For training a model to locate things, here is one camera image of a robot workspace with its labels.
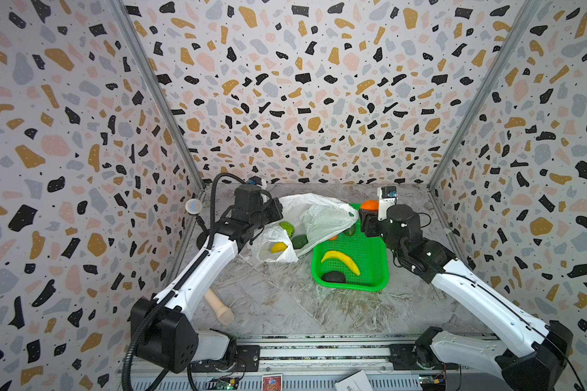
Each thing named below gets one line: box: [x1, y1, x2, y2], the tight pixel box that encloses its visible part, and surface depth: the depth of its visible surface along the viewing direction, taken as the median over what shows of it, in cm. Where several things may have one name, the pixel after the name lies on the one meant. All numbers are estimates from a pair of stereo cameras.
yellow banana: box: [321, 250, 361, 277], surface depth 96 cm
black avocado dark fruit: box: [321, 271, 346, 284], surface depth 89 cm
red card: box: [260, 373, 283, 391], surface depth 70 cm
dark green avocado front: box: [291, 234, 309, 250], surface depth 97 cm
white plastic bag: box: [251, 193, 360, 264], surface depth 81 cm
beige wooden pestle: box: [205, 288, 235, 326], surface depth 82 cm
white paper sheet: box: [334, 369, 375, 391], surface depth 68 cm
